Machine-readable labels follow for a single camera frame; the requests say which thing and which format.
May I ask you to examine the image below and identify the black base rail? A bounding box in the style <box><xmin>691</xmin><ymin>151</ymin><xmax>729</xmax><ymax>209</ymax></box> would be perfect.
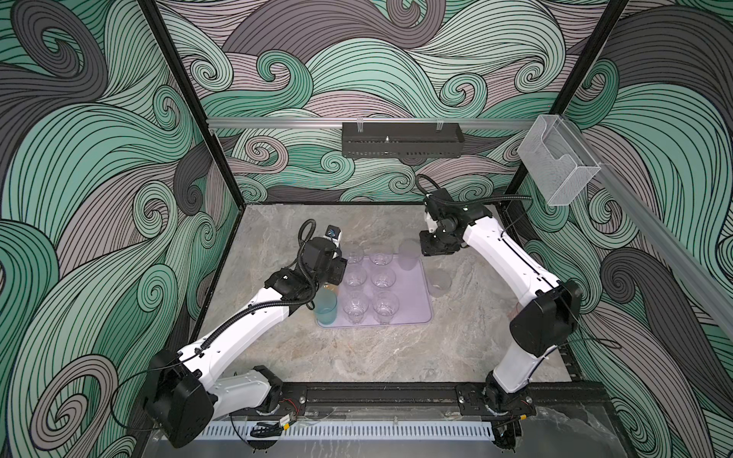
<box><xmin>280</xmin><ymin>382</ymin><xmax>486</xmax><ymax>408</ymax></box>

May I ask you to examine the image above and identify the aluminium rail back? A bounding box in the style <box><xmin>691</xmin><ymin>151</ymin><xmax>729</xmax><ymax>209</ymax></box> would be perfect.
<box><xmin>206</xmin><ymin>116</ymin><xmax>534</xmax><ymax>131</ymax></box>

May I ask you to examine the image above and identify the frosted clear glass front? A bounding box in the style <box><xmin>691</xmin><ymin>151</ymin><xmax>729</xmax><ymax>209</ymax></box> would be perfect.
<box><xmin>372</xmin><ymin>291</ymin><xmax>400</xmax><ymax>324</ymax></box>

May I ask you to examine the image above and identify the black corner frame post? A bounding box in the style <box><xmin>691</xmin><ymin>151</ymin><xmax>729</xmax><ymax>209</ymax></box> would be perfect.
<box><xmin>137</xmin><ymin>0</ymin><xmax>246</xmax><ymax>213</ymax></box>
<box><xmin>507</xmin><ymin>1</ymin><xmax>628</xmax><ymax>196</ymax></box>

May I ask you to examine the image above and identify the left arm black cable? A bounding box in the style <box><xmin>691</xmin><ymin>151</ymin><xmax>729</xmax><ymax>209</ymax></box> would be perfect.
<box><xmin>108</xmin><ymin>218</ymin><xmax>319</xmax><ymax>431</ymax></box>

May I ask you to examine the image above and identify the clear tall glass back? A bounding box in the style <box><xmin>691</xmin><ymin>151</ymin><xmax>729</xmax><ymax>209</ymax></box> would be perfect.
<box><xmin>342</xmin><ymin>292</ymin><xmax>371</xmax><ymax>324</ymax></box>

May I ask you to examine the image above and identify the black corner frame post left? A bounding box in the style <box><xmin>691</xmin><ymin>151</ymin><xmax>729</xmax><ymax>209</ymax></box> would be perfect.
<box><xmin>137</xmin><ymin>0</ymin><xmax>246</xmax><ymax>213</ymax></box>

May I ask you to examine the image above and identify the teal frosted tall glass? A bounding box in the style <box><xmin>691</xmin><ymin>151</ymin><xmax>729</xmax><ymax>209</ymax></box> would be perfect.
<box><xmin>314</xmin><ymin>288</ymin><xmax>338</xmax><ymax>326</ymax></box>

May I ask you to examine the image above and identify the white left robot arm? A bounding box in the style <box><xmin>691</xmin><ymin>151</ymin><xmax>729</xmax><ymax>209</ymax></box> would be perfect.
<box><xmin>140</xmin><ymin>219</ymin><xmax>347</xmax><ymax>448</ymax></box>

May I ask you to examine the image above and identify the clear faceted glass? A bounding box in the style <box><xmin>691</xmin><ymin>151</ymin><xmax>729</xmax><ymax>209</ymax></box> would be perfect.
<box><xmin>341</xmin><ymin>263</ymin><xmax>368</xmax><ymax>292</ymax></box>

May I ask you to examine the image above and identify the black perforated wall box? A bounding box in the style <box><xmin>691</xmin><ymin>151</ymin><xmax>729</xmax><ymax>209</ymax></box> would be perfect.
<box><xmin>341</xmin><ymin>121</ymin><xmax>466</xmax><ymax>160</ymax></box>

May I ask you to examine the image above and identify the aluminium rail right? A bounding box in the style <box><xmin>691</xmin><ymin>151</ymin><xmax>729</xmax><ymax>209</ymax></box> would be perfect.
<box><xmin>597</xmin><ymin>164</ymin><xmax>732</xmax><ymax>336</ymax></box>

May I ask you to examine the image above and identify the aluminium rail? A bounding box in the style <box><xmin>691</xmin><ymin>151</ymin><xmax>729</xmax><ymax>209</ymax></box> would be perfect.
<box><xmin>597</xmin><ymin>164</ymin><xmax>732</xmax><ymax>336</ymax></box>
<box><xmin>206</xmin><ymin>116</ymin><xmax>534</xmax><ymax>131</ymax></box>

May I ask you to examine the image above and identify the black corner frame post right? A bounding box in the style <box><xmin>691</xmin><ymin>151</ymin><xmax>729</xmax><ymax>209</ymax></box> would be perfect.
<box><xmin>507</xmin><ymin>1</ymin><xmax>628</xmax><ymax>196</ymax></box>

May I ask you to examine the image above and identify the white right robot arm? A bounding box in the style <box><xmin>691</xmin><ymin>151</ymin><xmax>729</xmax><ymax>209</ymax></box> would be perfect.
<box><xmin>419</xmin><ymin>188</ymin><xmax>582</xmax><ymax>408</ymax></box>

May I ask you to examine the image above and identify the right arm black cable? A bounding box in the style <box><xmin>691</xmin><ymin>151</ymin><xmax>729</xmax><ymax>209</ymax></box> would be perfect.
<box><xmin>413</xmin><ymin>173</ymin><xmax>534</xmax><ymax>210</ymax></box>

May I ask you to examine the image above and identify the clear acrylic wall holder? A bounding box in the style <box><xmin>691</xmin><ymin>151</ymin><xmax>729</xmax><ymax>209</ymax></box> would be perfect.
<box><xmin>517</xmin><ymin>114</ymin><xmax>601</xmax><ymax>207</ymax></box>

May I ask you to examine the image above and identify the lilac plastic tray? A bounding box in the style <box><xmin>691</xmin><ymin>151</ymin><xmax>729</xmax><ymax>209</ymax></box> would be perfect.
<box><xmin>316</xmin><ymin>259</ymin><xmax>433</xmax><ymax>328</ymax></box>

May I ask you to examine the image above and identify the white slotted cable duct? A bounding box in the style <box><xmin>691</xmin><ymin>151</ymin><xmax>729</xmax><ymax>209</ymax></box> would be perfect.
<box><xmin>197</xmin><ymin>421</ymin><xmax>494</xmax><ymax>442</ymax></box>

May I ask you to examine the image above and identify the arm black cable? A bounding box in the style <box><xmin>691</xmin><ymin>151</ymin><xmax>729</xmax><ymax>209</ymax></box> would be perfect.
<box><xmin>413</xmin><ymin>173</ymin><xmax>534</xmax><ymax>210</ymax></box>
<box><xmin>108</xmin><ymin>218</ymin><xmax>319</xmax><ymax>431</ymax></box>

